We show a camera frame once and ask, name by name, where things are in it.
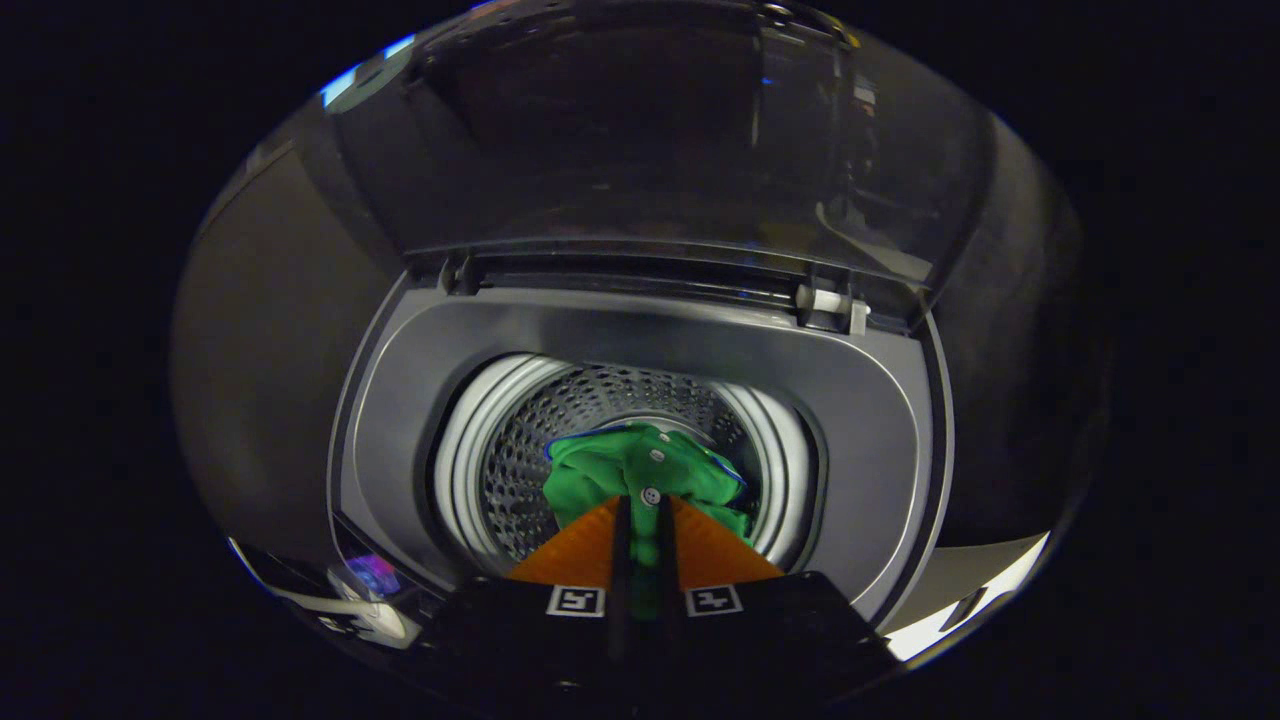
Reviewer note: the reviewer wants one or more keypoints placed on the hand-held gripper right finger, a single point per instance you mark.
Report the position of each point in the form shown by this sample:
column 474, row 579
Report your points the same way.
column 666, row 545

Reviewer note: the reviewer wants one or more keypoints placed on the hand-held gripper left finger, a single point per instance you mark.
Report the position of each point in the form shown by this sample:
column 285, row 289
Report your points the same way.
column 623, row 545

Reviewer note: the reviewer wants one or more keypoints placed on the green polo shirt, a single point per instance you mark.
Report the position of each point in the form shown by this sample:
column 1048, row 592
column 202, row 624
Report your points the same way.
column 600, row 470

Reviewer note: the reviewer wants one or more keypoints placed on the grey washing machine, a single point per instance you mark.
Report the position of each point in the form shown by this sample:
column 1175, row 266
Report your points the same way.
column 640, row 335

